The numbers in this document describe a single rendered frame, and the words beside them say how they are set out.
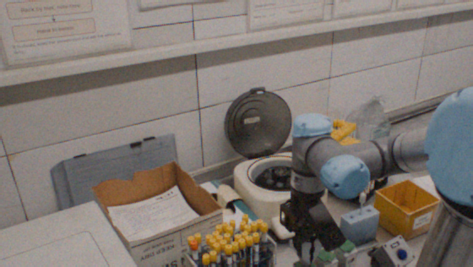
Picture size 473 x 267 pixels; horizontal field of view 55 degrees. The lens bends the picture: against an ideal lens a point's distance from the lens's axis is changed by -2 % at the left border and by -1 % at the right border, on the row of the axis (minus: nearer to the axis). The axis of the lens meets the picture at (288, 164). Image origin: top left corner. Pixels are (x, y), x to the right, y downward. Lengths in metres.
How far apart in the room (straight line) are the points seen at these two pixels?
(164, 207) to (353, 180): 0.67
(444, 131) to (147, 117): 0.99
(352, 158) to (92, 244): 0.46
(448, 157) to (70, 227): 0.66
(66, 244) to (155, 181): 0.55
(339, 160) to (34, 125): 0.78
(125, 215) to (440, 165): 0.98
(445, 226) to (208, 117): 1.01
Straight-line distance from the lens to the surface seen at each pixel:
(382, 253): 1.17
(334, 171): 0.78
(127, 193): 1.34
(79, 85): 1.26
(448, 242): 0.56
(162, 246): 1.12
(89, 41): 1.23
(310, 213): 0.94
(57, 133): 1.29
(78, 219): 0.91
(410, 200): 1.43
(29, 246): 0.88
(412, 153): 0.79
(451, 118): 0.48
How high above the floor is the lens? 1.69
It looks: 30 degrees down
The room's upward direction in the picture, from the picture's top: 2 degrees clockwise
